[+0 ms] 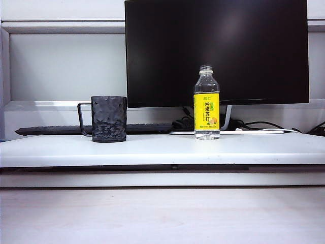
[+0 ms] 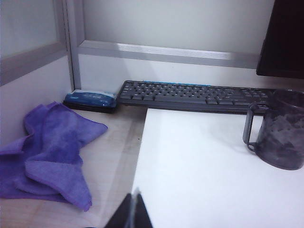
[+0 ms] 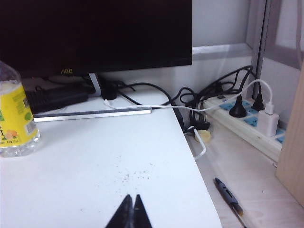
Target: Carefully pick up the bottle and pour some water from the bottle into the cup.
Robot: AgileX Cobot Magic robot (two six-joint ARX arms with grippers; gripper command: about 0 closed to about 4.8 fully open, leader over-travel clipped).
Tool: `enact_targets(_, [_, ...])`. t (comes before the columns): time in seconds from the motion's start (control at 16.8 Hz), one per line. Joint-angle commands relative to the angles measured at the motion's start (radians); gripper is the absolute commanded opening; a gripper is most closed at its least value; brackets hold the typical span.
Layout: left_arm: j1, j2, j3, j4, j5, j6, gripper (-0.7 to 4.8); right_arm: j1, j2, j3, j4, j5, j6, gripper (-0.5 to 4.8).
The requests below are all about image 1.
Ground clear bottle yellow label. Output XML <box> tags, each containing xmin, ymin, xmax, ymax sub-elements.
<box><xmin>193</xmin><ymin>64</ymin><xmax>220</xmax><ymax>141</ymax></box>

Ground silver monitor stand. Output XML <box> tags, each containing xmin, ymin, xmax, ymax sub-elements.
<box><xmin>169</xmin><ymin>105</ymin><xmax>285</xmax><ymax>135</ymax></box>

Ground black computer monitor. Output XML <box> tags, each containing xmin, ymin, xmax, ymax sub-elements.
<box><xmin>124</xmin><ymin>0</ymin><xmax>310</xmax><ymax>108</ymax></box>

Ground black computer keyboard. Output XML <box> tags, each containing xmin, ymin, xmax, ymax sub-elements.
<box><xmin>14</xmin><ymin>123</ymin><xmax>176</xmax><ymax>136</ymax></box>

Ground black textured cup with handle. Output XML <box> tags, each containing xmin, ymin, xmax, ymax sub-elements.
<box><xmin>77</xmin><ymin>95</ymin><xmax>127</xmax><ymax>143</ymax></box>

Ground thin black cable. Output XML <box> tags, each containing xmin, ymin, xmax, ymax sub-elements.
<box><xmin>235</xmin><ymin>119</ymin><xmax>304</xmax><ymax>133</ymax></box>

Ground grey partition frame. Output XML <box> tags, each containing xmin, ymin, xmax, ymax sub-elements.
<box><xmin>0</xmin><ymin>17</ymin><xmax>325</xmax><ymax>140</ymax></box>

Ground black cable cluster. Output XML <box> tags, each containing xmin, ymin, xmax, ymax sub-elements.
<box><xmin>307</xmin><ymin>120</ymin><xmax>325</xmax><ymax>135</ymax></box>

